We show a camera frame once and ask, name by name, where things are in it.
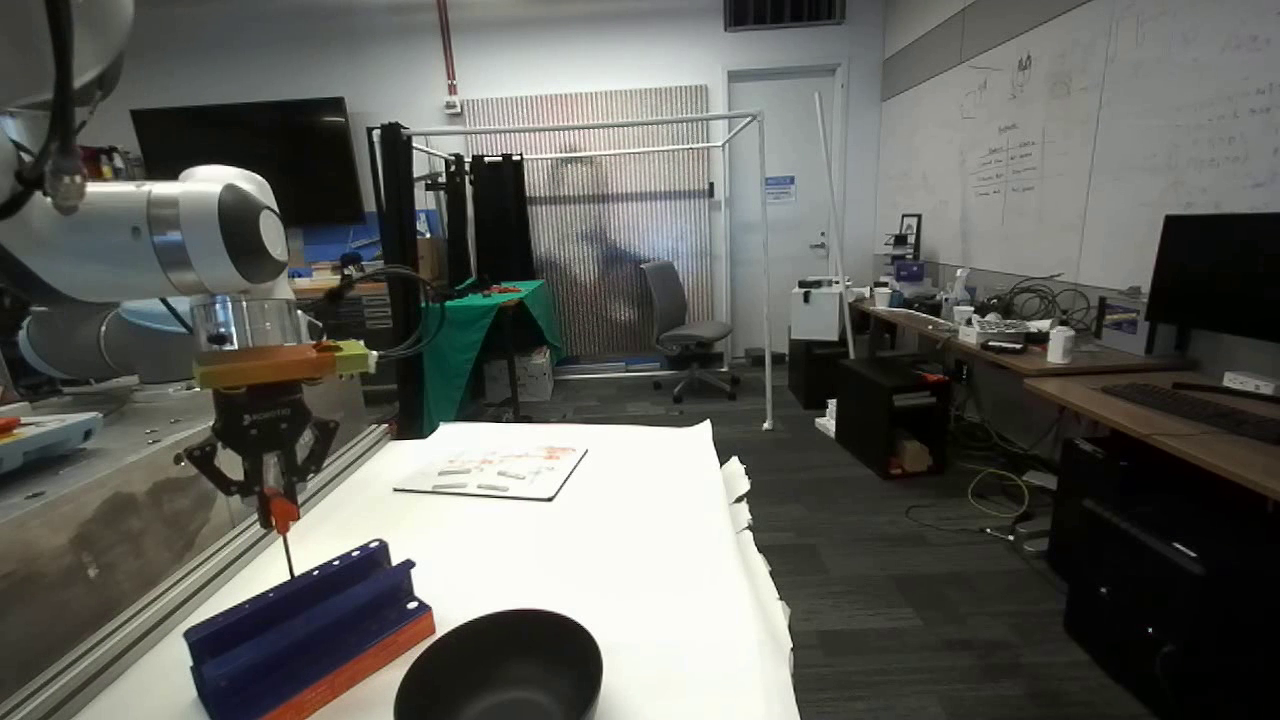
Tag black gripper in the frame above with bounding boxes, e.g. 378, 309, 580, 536
185, 385, 337, 501

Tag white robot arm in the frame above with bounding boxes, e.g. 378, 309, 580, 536
0, 0, 337, 508

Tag black bowl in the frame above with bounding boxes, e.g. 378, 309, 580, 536
391, 610, 603, 720

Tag green cloth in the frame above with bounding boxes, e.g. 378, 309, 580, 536
421, 279, 564, 422

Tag printed paper sheet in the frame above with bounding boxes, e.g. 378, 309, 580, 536
402, 445, 587, 505

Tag black office chair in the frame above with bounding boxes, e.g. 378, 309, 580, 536
640, 259, 740, 401

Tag black cabinet under desk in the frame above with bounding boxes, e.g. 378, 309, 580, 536
838, 360, 951, 482

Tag white mug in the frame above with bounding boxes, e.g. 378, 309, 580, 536
1044, 325, 1076, 364

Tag wooden desk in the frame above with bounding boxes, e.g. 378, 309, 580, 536
855, 305, 1280, 501

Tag black monitor right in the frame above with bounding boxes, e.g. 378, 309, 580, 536
1143, 212, 1280, 340

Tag wrist camera with orange mount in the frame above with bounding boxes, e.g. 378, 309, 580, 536
195, 340, 378, 389

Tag black wall television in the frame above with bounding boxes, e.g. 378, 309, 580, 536
132, 98, 366, 230

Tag metal frame cage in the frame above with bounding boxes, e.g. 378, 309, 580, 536
409, 113, 763, 385

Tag aluminium table edge rail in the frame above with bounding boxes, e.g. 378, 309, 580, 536
0, 424, 383, 720

